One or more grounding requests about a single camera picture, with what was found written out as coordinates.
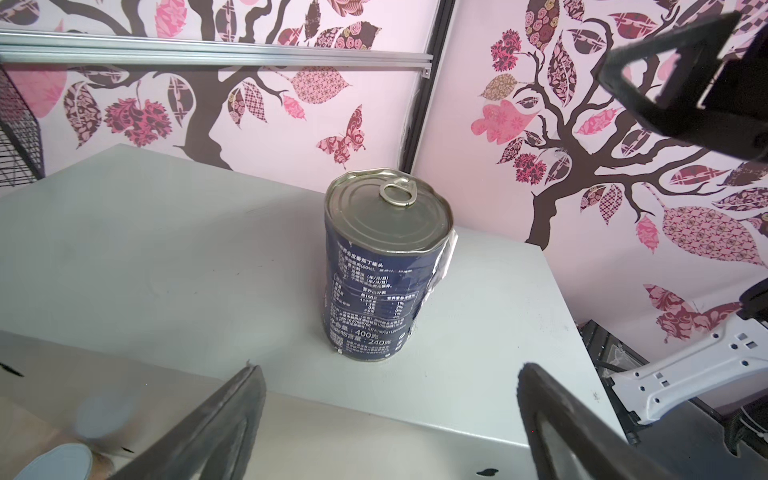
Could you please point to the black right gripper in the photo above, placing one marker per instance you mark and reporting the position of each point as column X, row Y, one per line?
column 676, row 83

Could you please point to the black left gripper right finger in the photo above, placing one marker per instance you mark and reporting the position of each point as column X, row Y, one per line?
column 568, row 441

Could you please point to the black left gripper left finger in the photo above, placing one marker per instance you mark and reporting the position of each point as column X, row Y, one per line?
column 215, row 441

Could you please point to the dark blue tall can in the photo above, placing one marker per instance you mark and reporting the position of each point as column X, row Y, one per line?
column 390, row 239

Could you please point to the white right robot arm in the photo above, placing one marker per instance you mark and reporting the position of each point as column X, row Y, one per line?
column 735, row 348

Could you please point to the grey metal cabinet counter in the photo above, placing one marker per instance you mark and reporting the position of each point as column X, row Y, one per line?
column 134, row 284

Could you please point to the pale blue small can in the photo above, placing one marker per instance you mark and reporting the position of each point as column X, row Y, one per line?
column 70, row 461

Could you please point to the silver aluminium crossbar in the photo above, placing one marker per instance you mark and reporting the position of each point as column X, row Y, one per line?
column 36, row 47

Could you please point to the black wire mesh basket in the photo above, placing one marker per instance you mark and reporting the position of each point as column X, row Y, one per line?
column 22, row 160

